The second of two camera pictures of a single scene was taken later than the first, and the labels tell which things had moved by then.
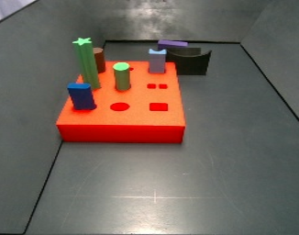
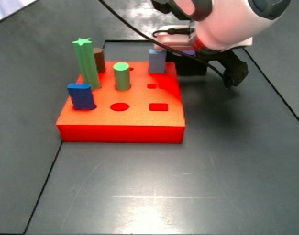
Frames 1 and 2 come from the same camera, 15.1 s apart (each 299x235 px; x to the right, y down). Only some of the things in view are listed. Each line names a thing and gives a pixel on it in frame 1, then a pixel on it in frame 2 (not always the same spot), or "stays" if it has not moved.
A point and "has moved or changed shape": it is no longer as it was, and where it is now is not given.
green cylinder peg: x=121 y=75 stays
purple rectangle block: x=168 y=43 has moved or changed shape
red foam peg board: x=141 y=114 stays
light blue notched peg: x=156 y=61 stays
